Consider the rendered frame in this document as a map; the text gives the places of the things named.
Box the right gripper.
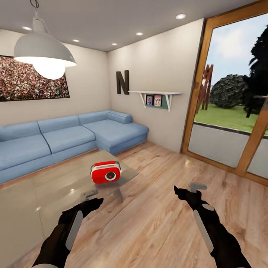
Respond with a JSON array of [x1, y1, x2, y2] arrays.
[[174, 186, 202, 206]]

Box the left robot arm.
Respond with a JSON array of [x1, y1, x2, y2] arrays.
[[32, 189, 104, 268]]

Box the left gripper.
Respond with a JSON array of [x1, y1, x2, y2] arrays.
[[79, 198, 104, 215]]

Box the radio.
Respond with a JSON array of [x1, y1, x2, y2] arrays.
[[90, 161, 121, 184]]

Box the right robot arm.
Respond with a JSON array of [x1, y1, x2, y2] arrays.
[[174, 182, 252, 268]]

